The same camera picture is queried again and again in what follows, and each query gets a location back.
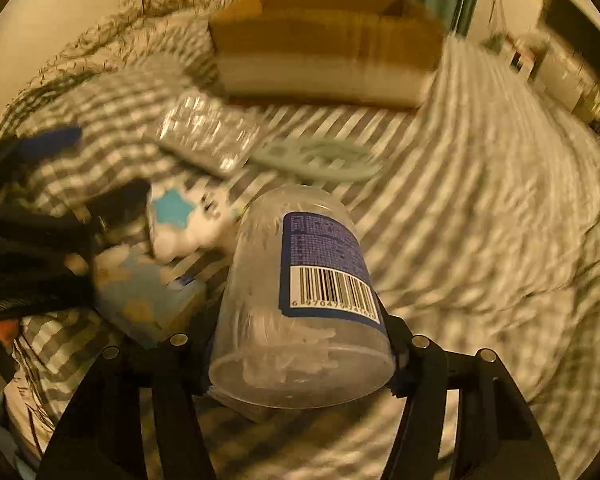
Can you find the green checkered bed sheet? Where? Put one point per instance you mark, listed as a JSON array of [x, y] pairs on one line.
[[484, 229]]

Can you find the black wall television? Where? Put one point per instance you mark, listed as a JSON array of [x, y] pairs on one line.
[[572, 25]]

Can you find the person's left hand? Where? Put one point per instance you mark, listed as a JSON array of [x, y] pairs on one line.
[[9, 331]]

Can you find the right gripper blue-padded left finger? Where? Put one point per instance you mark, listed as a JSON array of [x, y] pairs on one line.
[[99, 436]]

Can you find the brown cardboard box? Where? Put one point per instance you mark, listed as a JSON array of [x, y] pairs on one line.
[[381, 53]]

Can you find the silver blister pill pack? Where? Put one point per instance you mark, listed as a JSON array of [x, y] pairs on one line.
[[208, 133]]

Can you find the blue tissue pack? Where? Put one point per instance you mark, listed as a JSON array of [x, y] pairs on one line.
[[146, 301]]

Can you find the clear plastic jar with barcode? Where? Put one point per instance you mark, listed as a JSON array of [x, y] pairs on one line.
[[299, 325]]

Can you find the floral white quilt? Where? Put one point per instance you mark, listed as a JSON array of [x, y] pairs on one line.
[[140, 31]]

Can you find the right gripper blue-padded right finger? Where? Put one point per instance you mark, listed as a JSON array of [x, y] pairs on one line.
[[497, 436]]

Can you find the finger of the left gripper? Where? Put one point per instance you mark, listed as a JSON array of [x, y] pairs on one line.
[[19, 151], [117, 207]]

